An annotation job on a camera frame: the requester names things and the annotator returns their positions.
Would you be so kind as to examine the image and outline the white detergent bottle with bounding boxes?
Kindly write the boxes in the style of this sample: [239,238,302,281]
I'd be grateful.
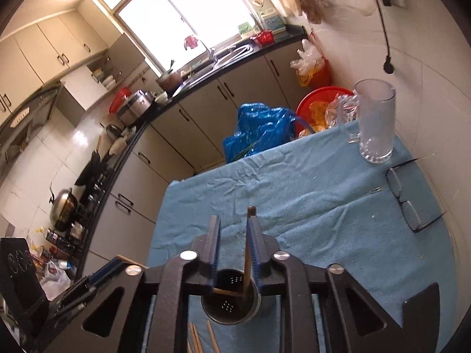
[259,6,288,31]

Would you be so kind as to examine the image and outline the red plastic basket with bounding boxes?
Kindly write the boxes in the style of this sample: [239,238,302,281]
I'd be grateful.
[251,30,275,45]

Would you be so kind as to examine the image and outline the beige cabinets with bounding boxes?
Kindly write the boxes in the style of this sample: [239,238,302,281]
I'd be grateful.
[0,6,110,115]
[84,37,310,266]

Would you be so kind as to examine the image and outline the kitchen window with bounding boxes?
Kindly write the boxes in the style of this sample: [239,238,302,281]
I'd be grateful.
[93,0,266,79]

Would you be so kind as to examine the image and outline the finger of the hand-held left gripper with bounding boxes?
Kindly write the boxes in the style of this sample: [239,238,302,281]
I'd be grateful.
[88,258,128,288]
[54,282,98,317]

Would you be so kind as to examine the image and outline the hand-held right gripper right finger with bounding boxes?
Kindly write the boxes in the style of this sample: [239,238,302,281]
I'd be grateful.
[246,215,416,353]

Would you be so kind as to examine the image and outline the group of condiment bottles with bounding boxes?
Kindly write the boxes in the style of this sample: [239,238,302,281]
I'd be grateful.
[29,227,86,259]

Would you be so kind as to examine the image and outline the brown cooking pot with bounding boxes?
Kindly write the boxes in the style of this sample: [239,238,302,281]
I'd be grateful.
[156,69,183,97]

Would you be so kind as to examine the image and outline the black power cable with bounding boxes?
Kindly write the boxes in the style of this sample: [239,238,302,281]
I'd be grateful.
[361,0,397,75]

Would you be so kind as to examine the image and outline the steel faucet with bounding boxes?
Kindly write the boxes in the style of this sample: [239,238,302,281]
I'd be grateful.
[200,40,218,64]

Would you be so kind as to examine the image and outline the gas stove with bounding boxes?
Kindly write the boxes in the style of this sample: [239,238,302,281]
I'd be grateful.
[71,162,115,229]

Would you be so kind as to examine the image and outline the orange plastic bag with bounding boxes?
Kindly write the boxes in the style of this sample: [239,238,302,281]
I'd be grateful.
[296,59,332,88]

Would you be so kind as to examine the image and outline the silver rice cooker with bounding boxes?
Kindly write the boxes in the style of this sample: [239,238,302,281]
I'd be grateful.
[117,89,155,126]

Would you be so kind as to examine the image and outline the beige upper cabinets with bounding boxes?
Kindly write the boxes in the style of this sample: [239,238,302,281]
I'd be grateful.
[0,6,110,115]

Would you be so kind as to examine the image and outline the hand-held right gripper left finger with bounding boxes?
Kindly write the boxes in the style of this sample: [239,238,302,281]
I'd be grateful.
[31,215,221,353]

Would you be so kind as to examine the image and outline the steel kettle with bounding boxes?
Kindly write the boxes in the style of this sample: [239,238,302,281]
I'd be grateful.
[49,187,79,232]

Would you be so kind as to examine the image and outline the large red plastic basin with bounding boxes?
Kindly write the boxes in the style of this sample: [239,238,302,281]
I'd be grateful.
[295,86,356,135]

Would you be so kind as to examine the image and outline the small red plastic basin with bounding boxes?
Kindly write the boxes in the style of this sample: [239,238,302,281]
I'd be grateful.
[109,87,133,114]

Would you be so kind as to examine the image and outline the light blue table cloth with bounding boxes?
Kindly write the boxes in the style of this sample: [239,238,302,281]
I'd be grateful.
[146,119,457,353]

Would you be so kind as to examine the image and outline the steel kitchen sink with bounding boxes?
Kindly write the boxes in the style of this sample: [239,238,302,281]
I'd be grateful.
[183,43,255,82]

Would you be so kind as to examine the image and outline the black kitchen countertop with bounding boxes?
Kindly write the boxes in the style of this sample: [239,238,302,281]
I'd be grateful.
[73,25,308,265]

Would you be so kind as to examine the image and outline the blue plastic bag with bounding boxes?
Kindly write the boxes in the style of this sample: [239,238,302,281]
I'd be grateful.
[223,101,314,164]

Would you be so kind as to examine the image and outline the white printed plastic bag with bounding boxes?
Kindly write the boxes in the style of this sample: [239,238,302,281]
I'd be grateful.
[38,259,73,299]

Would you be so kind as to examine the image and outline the crumpled clear plastic bag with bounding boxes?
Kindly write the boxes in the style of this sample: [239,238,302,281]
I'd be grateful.
[308,95,360,133]

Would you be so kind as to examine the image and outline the black wok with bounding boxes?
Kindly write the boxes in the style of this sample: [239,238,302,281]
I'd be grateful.
[74,150,102,187]

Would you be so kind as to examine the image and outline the clear glass mug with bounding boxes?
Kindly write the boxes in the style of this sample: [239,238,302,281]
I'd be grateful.
[344,79,397,164]

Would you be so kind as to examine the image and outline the black frame eyeglasses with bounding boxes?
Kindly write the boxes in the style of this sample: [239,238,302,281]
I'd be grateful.
[386,157,447,233]

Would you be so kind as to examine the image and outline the beige lower cabinets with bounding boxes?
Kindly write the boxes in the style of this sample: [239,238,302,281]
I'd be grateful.
[84,37,310,266]

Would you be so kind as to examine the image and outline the black metal chopstick holder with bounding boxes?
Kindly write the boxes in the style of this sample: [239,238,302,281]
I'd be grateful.
[200,268,263,326]

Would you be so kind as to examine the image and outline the black range hood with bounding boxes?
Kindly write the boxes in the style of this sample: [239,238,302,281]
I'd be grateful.
[0,84,66,167]

